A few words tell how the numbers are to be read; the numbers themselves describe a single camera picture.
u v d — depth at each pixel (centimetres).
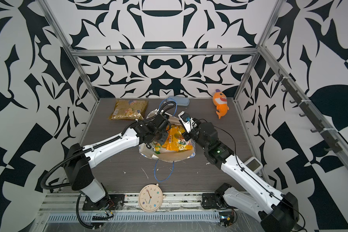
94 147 46
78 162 42
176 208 73
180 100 125
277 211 38
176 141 87
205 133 52
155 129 61
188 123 58
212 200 75
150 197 74
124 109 106
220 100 110
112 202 73
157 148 83
